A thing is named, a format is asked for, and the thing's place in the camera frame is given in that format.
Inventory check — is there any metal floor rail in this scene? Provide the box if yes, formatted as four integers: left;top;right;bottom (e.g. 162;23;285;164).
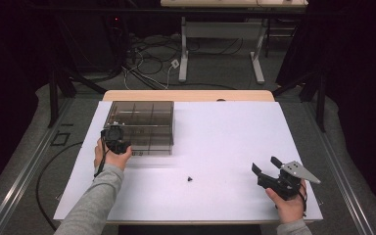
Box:
302;102;376;235
0;97;76;235

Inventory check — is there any hand-held gripper cable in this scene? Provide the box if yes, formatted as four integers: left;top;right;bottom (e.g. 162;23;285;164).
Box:
93;136;109;179
301;182;308;218

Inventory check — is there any black metal stand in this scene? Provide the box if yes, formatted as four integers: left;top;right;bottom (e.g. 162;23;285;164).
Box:
47;70;107;129
271;68;328;133

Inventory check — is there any smoky clear drawer cabinet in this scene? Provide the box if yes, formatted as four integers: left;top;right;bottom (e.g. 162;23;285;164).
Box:
103;100;175;157

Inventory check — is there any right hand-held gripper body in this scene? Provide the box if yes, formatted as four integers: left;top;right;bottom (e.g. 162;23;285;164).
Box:
257;160;321;201

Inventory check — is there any right hand-held gripper cable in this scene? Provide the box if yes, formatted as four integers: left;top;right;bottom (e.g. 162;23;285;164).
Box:
301;182;308;218

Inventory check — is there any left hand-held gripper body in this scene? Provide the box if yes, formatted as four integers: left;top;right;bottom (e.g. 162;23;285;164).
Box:
100;120;132;155

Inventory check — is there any long black floor cable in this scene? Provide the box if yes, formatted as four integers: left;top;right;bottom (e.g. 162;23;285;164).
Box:
35;141;84;231

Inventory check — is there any white-legged desk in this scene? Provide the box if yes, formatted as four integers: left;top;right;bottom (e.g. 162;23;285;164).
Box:
160;0;308;85

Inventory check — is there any person's left hand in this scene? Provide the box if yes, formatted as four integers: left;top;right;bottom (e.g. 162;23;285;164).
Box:
93;138;133;171

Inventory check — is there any black equipment with red light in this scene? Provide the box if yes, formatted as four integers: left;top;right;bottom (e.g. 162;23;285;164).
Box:
55;13;128;72

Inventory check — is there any dark curtain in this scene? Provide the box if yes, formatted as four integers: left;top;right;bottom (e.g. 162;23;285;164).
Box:
275;0;376;210
0;0;52;197

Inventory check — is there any white floor cable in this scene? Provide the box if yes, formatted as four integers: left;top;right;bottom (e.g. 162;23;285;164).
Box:
122;48;177;91

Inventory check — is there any tangle of black floor cables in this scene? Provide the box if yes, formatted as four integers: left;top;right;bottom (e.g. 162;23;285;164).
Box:
121;33;244;91

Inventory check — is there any left hand-held gripper cable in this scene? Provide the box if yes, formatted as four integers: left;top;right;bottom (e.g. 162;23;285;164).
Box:
93;136;109;179

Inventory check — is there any person's right hand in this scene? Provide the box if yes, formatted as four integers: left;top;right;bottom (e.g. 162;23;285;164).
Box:
264;184;307;224

